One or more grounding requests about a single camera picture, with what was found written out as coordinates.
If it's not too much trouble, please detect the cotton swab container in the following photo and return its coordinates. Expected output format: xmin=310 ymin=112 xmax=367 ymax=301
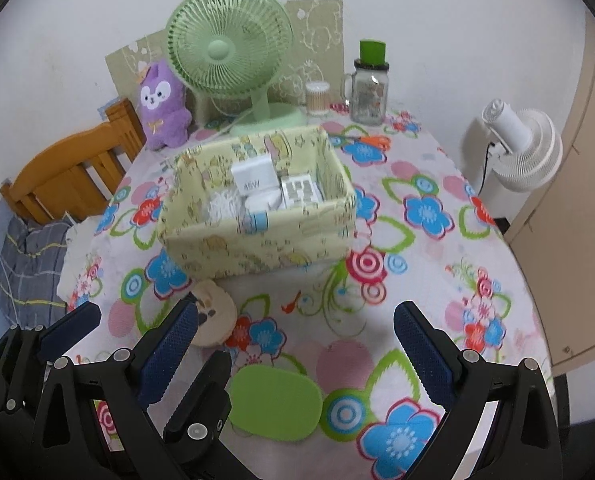
xmin=305 ymin=81 xmax=331 ymax=117

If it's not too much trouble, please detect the green desk fan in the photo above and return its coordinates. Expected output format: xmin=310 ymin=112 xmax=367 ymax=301
xmin=165 ymin=0 xmax=308 ymax=136

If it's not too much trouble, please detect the small white box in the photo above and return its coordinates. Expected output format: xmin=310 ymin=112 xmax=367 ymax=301
xmin=231 ymin=161 xmax=281 ymax=196

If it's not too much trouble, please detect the glass mug jar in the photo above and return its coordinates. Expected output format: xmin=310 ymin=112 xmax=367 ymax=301
xmin=338 ymin=59 xmax=391 ymax=125

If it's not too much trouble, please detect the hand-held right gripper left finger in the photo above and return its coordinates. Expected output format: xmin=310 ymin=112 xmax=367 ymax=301
xmin=30 ymin=300 xmax=199 ymax=480

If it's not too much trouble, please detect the white wall fan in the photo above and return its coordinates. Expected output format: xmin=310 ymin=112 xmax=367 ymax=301
xmin=480 ymin=100 xmax=563 ymax=192

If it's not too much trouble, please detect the white remote control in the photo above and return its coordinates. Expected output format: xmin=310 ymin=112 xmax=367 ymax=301
xmin=280 ymin=175 xmax=323 ymax=208

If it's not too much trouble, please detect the printed fabric storage box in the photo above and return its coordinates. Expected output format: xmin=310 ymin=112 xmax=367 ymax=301
xmin=158 ymin=126 xmax=358 ymax=281

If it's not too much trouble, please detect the round beige printed tin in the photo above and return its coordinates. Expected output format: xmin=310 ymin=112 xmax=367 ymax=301
xmin=190 ymin=280 xmax=238 ymax=348

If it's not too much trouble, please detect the white plastic case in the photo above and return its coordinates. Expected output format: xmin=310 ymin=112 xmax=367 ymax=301
xmin=240 ymin=192 xmax=284 ymax=213

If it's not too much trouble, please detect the green plastic cup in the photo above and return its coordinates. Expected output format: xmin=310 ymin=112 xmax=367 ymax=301
xmin=359 ymin=39 xmax=388 ymax=66

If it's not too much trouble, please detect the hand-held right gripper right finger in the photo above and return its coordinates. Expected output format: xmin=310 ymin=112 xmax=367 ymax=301
xmin=394 ymin=301 xmax=563 ymax=480

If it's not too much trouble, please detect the purple plush toy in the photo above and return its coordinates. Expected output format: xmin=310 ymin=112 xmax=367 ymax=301
xmin=138 ymin=59 xmax=193 ymax=151

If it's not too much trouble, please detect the green oval pad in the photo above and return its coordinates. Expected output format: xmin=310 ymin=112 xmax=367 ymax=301
xmin=228 ymin=365 xmax=324 ymax=443

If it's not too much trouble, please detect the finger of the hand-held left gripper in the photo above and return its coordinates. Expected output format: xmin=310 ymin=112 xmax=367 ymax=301
xmin=0 ymin=302 xmax=102 ymax=461
xmin=164 ymin=352 xmax=258 ymax=480

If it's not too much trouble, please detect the white cloth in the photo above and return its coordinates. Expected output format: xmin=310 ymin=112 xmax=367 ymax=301
xmin=60 ymin=220 xmax=103 ymax=301

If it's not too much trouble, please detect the beige cabinet door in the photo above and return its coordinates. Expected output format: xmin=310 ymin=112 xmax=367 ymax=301
xmin=505 ymin=7 xmax=595 ymax=376

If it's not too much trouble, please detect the beige printed fabric panel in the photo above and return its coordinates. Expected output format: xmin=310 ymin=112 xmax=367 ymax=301
xmin=282 ymin=0 xmax=344 ymax=108
xmin=104 ymin=30 xmax=178 ymax=108

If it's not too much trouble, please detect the black fan cable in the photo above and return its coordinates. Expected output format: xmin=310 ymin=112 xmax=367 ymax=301
xmin=477 ymin=142 xmax=508 ymax=196

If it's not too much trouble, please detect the grey plaid blanket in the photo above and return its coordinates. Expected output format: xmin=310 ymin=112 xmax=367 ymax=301
xmin=0 ymin=217 xmax=71 ymax=331

